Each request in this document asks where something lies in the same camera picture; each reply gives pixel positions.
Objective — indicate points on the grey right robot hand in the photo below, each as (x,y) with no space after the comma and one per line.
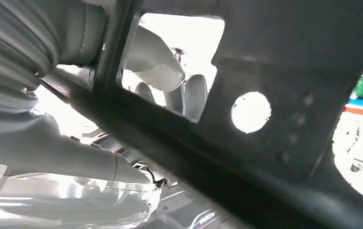
(58,164)

